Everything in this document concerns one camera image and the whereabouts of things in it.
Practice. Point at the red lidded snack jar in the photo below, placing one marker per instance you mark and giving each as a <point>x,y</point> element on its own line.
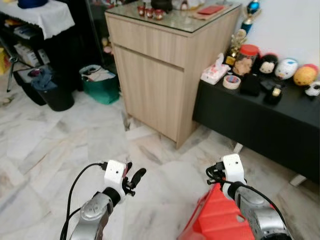
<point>245,62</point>

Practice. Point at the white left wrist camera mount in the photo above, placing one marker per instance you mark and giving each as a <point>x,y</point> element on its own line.
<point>114,172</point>

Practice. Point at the blue bowl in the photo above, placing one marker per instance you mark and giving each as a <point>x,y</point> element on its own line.
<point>32,3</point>

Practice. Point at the black white plush toy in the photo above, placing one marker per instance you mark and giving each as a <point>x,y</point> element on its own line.
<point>268,65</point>

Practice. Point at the light wooden cabinet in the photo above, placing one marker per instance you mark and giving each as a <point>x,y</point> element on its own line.
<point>160,85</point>

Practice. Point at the green storage bin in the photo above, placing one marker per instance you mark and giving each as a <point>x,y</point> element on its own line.
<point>102,92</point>

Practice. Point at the gold figurine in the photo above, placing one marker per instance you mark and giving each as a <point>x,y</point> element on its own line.
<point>239,42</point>

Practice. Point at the pink white tissue pack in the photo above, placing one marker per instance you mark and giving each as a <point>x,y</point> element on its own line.
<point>215,74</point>

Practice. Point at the red plastic stool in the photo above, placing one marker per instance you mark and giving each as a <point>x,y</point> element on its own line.
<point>210,220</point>

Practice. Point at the white penguin plush toy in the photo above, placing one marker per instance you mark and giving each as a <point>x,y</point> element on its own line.
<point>286,69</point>

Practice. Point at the tape roll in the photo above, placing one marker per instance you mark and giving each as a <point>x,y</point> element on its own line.
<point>227,84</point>

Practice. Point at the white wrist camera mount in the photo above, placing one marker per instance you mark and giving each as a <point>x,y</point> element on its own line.
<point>232,167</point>
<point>114,172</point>

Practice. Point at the black waste bin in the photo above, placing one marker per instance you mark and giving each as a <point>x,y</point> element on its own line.
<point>57,100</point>

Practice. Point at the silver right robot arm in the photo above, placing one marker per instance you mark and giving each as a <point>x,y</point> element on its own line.
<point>260,220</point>

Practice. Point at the white console leg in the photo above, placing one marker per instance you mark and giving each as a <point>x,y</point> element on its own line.
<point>298,180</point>
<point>238,148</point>

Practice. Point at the blue cloth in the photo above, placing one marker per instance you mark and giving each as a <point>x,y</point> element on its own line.
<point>44,79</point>

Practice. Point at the flat red book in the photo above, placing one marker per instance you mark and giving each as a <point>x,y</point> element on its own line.
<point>210,10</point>

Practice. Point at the black case with gold clasp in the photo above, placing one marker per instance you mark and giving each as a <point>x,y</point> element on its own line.
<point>273,94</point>

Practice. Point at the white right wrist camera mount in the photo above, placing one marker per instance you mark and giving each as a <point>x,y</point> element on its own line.
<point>232,167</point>

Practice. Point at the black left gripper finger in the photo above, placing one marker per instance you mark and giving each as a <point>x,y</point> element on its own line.
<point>129,167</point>
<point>138,176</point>

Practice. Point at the black shelf unit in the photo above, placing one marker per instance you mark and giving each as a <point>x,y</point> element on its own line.
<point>82,50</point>

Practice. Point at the yellow plush with red cap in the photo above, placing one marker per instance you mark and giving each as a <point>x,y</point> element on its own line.
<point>305,76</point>

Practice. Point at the black low console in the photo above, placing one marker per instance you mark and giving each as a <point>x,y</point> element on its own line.
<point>260,125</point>

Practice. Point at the black pouch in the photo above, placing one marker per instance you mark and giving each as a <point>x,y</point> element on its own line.
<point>250,85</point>

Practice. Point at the white tablecloth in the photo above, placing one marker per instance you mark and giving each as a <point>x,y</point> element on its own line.
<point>45,20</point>

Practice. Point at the blue trophy ornament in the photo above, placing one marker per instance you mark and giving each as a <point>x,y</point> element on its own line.
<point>252,7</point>

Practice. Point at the small red cup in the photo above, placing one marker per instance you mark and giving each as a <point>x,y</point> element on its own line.
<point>149,12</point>
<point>159,14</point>
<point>141,10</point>

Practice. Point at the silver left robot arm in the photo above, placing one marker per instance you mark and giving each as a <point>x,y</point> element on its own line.
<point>95,215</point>

